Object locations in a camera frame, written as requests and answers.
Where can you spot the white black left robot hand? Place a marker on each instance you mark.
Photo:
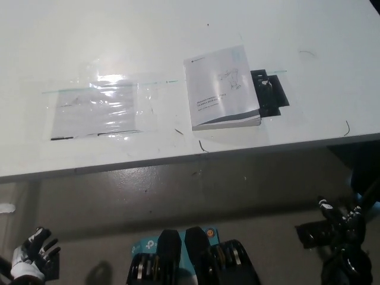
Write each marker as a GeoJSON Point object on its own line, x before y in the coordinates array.
{"type": "Point", "coordinates": [26, 261]}

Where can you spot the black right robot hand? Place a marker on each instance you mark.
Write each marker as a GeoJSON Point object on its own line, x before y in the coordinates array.
{"type": "Point", "coordinates": [351, 221]}

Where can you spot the white paperback manual book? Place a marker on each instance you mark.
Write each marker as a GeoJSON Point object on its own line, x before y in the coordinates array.
{"type": "Point", "coordinates": [219, 89]}

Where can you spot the black ribbed robot body block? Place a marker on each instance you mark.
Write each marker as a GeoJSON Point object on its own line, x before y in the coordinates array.
{"type": "Point", "coordinates": [166, 255]}
{"type": "Point", "coordinates": [219, 261]}

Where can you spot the white tape scrap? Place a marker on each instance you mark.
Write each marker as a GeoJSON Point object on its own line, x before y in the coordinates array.
{"type": "Point", "coordinates": [6, 207]}

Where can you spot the clear plastic film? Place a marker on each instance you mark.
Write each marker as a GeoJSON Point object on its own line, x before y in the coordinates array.
{"type": "Point", "coordinates": [145, 98]}

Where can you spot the dark desk frame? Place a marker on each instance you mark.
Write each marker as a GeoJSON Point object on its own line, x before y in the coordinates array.
{"type": "Point", "coordinates": [356, 160]}

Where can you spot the black plastic bracket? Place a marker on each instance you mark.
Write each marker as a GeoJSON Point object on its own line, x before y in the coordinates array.
{"type": "Point", "coordinates": [271, 92]}

